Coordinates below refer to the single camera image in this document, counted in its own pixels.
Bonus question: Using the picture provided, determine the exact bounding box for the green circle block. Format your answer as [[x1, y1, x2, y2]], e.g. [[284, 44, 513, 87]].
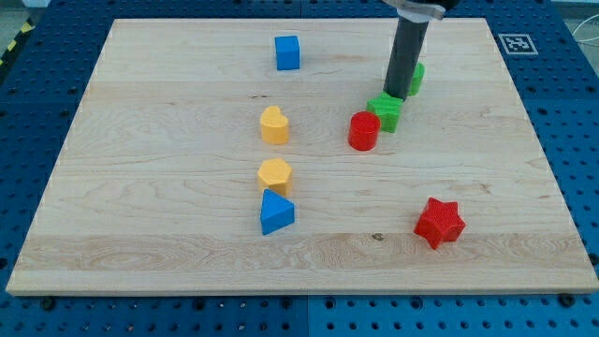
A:
[[408, 62, 426, 96]]

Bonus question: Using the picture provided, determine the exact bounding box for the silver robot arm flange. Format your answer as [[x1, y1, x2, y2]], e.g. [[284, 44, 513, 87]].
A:
[[382, 0, 460, 23]]

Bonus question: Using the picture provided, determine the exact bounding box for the yellow hexagon block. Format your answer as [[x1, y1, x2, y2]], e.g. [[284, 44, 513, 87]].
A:
[[257, 158, 293, 197]]

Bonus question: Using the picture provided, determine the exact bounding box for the wooden board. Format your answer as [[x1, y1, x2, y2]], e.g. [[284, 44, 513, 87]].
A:
[[7, 18, 598, 296]]

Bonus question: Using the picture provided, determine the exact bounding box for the blue triangle block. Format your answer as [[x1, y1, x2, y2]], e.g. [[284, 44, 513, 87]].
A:
[[259, 189, 295, 235]]

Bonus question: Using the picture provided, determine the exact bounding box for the yellow heart block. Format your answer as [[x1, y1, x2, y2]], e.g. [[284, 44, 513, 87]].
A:
[[260, 106, 289, 145]]

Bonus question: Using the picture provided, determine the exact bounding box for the red cylinder block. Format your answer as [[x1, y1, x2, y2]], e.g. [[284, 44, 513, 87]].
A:
[[348, 110, 381, 151]]

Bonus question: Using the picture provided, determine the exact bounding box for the green star block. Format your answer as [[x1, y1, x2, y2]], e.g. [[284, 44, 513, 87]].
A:
[[366, 91, 403, 133]]

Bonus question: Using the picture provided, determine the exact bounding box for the blue cube block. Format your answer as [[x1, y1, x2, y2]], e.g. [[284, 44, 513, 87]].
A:
[[274, 36, 300, 70]]

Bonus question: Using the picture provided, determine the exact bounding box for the red star block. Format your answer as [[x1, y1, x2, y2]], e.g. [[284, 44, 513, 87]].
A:
[[414, 197, 466, 250]]

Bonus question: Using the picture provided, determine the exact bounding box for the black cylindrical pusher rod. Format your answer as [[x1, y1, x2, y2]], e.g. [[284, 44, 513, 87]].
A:
[[383, 17, 429, 100]]

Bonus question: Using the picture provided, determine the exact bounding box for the white fiducial marker tag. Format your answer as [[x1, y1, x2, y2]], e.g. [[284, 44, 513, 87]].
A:
[[498, 34, 538, 55]]

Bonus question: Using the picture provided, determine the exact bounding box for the white cable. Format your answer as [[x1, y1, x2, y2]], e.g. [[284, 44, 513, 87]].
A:
[[570, 12, 599, 44]]

